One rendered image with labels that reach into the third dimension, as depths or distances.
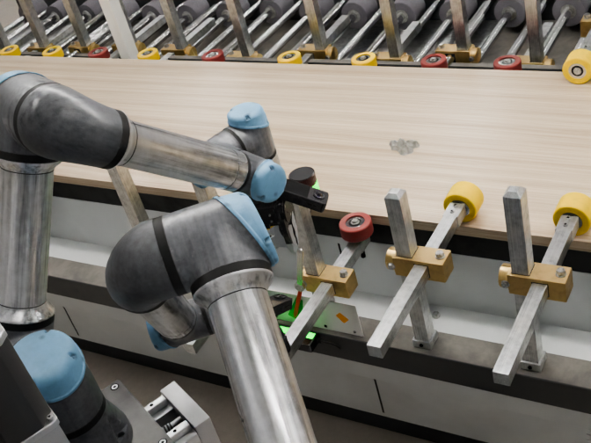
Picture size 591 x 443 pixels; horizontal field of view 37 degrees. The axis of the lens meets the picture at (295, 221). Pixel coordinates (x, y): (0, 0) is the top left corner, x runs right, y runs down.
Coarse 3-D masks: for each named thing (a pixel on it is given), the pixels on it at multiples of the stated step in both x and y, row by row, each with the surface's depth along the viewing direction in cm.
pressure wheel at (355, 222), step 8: (344, 216) 212; (352, 216) 212; (360, 216) 211; (368, 216) 210; (344, 224) 210; (352, 224) 209; (360, 224) 208; (368, 224) 207; (344, 232) 208; (352, 232) 207; (360, 232) 207; (368, 232) 208; (352, 240) 208; (360, 240) 208
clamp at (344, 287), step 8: (304, 272) 204; (328, 272) 202; (336, 272) 202; (352, 272) 200; (304, 280) 205; (312, 280) 203; (320, 280) 202; (328, 280) 200; (336, 280) 199; (344, 280) 199; (352, 280) 201; (312, 288) 205; (336, 288) 201; (344, 288) 199; (352, 288) 201; (344, 296) 201
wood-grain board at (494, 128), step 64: (0, 64) 352; (64, 64) 336; (128, 64) 321; (192, 64) 307; (256, 64) 295; (192, 128) 269; (320, 128) 250; (384, 128) 242; (448, 128) 234; (512, 128) 227; (576, 128) 220; (192, 192) 239; (384, 192) 217; (448, 192) 211
